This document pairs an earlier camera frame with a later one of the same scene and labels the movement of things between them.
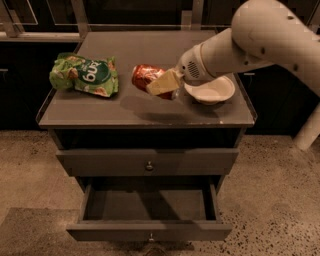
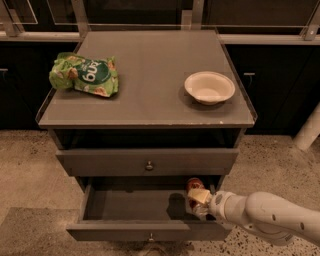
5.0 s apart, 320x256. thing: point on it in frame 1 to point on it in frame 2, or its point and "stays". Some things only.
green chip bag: [98, 77] stays
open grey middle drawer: [149, 209] stays
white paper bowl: [213, 92] stays
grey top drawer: [147, 162] stays
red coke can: [144, 74] to [199, 210]
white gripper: [189, 66] to [218, 204]
